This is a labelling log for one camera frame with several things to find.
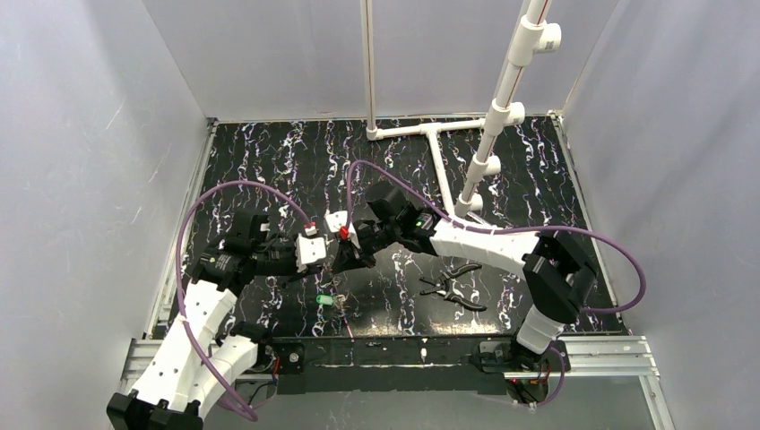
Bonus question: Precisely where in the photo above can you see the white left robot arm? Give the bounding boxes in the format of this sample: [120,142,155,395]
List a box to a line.
[107,211,325,429]

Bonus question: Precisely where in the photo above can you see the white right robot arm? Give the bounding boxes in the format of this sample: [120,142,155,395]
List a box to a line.
[325,181,598,355]

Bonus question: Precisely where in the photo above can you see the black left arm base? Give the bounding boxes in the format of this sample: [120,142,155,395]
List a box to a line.
[205,336,306,375]

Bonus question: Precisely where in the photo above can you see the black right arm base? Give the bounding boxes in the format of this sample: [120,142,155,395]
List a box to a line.
[468,340,572,409]

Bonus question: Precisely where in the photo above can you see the green key tag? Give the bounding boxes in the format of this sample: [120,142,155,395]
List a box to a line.
[315,295,335,306]

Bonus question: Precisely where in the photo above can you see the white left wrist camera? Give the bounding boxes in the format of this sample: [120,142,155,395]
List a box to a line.
[295,222,327,273]

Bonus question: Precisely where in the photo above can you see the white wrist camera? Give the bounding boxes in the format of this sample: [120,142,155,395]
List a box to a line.
[295,222,327,273]
[324,211,360,248]

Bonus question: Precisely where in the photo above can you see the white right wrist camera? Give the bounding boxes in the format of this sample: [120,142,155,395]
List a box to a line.
[324,211,360,248]

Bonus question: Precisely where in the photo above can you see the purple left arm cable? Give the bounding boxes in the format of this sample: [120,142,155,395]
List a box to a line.
[175,179,319,424]

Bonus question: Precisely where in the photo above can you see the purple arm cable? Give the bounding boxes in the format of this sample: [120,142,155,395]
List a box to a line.
[175,179,319,424]
[346,159,648,408]

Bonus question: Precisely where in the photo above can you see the black handled pliers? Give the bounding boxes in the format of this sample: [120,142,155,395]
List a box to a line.
[419,264,489,314]

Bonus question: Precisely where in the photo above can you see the white PVC pipe frame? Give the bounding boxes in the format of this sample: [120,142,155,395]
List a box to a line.
[360,0,564,218]

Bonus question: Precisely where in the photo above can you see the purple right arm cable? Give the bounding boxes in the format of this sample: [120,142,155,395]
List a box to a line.
[346,159,648,408]

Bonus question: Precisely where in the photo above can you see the aluminium front rail frame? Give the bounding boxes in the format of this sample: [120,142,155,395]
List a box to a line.
[110,338,677,430]

